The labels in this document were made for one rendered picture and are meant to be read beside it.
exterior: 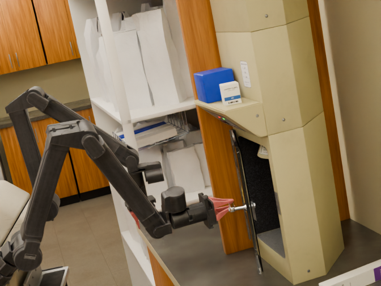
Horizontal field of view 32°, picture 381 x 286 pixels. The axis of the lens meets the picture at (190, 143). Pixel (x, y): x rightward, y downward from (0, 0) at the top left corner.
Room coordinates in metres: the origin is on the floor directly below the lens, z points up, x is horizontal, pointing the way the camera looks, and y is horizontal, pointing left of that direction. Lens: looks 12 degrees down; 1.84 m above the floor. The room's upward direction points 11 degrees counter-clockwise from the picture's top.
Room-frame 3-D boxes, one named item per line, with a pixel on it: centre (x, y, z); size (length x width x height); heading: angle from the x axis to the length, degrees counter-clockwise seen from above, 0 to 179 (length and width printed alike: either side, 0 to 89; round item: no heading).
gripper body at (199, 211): (1.95, 0.02, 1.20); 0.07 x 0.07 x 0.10; 13
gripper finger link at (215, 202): (1.97, -0.05, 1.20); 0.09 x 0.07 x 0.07; 103
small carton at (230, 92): (1.96, -0.14, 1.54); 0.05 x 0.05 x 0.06; 4
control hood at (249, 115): (2.02, -0.13, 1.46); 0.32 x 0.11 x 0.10; 14
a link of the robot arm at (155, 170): (2.25, 0.17, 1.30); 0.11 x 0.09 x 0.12; 93
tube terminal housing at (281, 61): (2.06, -0.31, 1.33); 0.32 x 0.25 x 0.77; 14
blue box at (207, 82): (2.10, -0.11, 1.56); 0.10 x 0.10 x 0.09; 14
